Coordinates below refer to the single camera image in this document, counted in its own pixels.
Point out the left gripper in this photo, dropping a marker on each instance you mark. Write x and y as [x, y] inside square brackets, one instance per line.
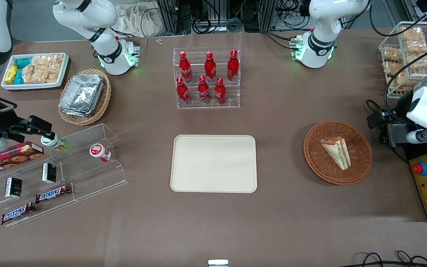
[394, 116]

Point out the triangle sandwich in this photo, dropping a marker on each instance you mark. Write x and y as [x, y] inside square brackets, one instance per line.
[337, 152]

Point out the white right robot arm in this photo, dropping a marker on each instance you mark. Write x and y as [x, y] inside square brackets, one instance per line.
[102, 15]

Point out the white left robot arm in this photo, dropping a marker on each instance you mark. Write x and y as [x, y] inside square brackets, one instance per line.
[321, 22]

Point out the white snack tray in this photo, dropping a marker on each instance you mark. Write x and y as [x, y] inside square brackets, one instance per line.
[35, 86]

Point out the brown wicker basket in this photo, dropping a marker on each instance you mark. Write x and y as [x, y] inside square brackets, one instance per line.
[321, 163]

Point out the light wicker oval basket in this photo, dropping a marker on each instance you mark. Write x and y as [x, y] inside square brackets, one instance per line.
[104, 100]

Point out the cream plastic tray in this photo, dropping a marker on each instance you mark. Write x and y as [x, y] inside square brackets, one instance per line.
[213, 163]

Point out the green drink bottle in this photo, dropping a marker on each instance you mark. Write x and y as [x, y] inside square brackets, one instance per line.
[52, 141]

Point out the red tartan cookie box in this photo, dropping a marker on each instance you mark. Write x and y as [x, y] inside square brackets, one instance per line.
[13, 157]

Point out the clear bag of fried snacks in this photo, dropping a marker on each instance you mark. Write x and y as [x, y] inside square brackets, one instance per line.
[394, 68]
[411, 34]
[402, 82]
[415, 52]
[392, 55]

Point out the teal snack pack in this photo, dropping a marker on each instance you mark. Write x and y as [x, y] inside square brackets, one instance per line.
[23, 62]
[18, 76]

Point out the small black box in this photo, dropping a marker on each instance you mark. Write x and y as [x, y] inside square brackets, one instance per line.
[13, 187]
[49, 173]

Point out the yellow snack pack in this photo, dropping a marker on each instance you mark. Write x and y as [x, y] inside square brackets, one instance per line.
[11, 74]

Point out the clear bags of rice crackers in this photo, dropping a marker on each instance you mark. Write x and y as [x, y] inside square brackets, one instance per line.
[43, 68]

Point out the stacked aluminium foil trays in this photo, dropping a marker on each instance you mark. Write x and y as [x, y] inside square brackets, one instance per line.
[82, 94]

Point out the snickers chocolate bar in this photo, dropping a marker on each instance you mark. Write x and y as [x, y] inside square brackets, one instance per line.
[17, 213]
[52, 194]

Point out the red capped white bottle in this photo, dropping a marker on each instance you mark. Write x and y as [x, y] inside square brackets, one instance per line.
[99, 152]

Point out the clear acrylic step shelf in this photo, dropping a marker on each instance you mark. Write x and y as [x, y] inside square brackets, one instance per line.
[87, 174]

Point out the beige cloth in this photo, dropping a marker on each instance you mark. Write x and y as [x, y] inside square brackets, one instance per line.
[135, 20]

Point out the clear acrylic bottle rack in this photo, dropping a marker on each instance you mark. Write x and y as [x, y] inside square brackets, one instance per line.
[232, 102]

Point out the red cola bottle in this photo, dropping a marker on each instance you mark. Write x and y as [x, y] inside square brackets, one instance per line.
[204, 91]
[232, 66]
[210, 68]
[182, 92]
[185, 68]
[219, 92]

